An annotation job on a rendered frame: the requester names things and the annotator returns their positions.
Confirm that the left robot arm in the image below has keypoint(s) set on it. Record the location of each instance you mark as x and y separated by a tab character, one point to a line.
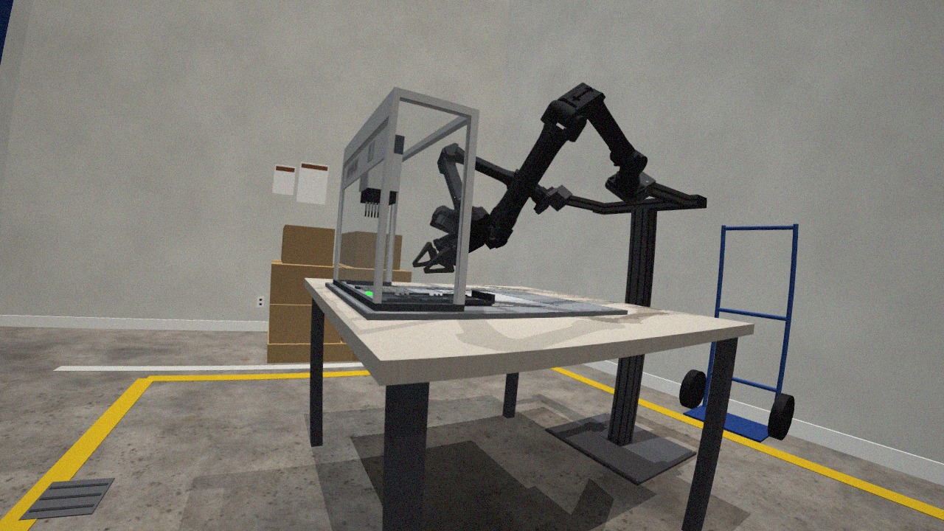
572	110

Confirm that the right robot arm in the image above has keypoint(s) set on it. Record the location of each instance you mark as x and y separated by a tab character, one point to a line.
506	177

